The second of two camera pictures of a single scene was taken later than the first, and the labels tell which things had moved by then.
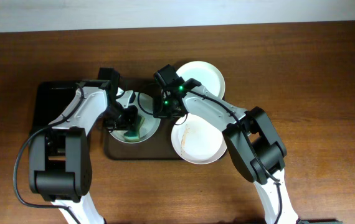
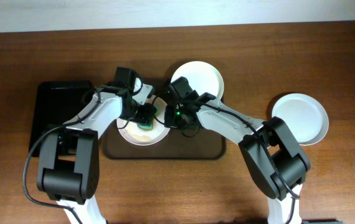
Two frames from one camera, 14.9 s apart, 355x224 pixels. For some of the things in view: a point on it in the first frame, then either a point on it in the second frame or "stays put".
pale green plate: x=144 y=101 to x=306 y=114
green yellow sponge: x=134 y=135 to x=148 y=126
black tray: x=51 y=99 stays put
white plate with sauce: x=197 y=141 to x=132 y=133
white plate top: x=208 y=74 stays put
